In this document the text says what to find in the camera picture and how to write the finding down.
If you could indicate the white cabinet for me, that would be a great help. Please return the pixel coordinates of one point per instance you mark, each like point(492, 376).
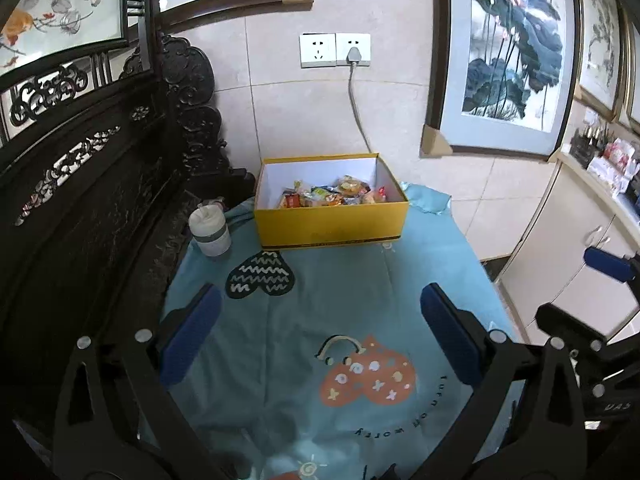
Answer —
point(550, 250)

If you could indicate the small pink grey item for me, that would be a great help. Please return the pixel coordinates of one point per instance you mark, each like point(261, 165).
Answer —
point(216, 202)

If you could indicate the white wall socket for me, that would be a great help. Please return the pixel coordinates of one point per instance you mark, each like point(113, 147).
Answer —
point(362, 42)
point(317, 50)

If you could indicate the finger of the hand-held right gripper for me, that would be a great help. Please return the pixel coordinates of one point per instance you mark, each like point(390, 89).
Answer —
point(607, 262)
point(570, 322)

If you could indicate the set of dark bottles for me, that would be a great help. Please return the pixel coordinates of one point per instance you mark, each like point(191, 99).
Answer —
point(590, 147)

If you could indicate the pile of assorted snack packets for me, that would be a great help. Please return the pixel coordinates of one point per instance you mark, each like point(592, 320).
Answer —
point(332, 195)

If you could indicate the light blue printed tablecloth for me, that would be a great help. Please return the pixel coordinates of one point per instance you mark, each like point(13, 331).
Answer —
point(300, 310)

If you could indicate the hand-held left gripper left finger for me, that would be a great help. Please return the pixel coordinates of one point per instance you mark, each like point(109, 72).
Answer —
point(192, 332)

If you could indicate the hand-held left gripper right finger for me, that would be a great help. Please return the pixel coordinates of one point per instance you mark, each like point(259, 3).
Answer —
point(450, 332)

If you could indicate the pink white packages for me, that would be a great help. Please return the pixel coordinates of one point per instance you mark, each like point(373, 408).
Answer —
point(617, 165)

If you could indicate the gold framed branch painting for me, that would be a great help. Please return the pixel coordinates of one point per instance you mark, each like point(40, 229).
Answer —
point(600, 40)

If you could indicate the framed lotus painting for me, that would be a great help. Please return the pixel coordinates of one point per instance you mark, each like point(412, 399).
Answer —
point(510, 45)

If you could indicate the white lidded cup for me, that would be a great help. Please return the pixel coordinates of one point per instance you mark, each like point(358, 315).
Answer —
point(210, 232)

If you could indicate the bird embroidery panel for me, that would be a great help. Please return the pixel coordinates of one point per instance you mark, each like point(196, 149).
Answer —
point(60, 15)

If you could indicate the grey power plug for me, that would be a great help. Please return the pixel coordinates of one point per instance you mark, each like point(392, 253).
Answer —
point(354, 56)

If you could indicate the yellow cardboard box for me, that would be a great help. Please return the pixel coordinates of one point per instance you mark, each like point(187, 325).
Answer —
point(325, 225)

